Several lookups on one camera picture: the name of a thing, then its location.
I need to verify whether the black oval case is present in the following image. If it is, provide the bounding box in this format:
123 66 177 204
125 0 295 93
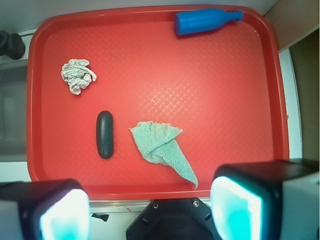
96 110 114 160

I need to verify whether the black mount plate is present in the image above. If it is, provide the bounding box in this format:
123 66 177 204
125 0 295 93
125 198 221 240

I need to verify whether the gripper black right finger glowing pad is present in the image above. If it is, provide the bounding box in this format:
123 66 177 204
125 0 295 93
210 158 320 240

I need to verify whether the black knob object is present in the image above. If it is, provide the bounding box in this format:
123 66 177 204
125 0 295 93
0 30 26 60

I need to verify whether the green knitted cloth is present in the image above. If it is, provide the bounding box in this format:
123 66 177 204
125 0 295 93
129 121 199 189

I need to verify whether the blue plastic bottle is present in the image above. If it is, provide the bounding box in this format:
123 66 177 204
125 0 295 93
174 8 244 36

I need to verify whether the crumpled white paper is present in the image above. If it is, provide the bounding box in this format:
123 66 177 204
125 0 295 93
60 58 97 96

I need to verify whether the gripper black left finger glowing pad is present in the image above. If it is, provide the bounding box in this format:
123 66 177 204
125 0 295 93
0 179 91 240

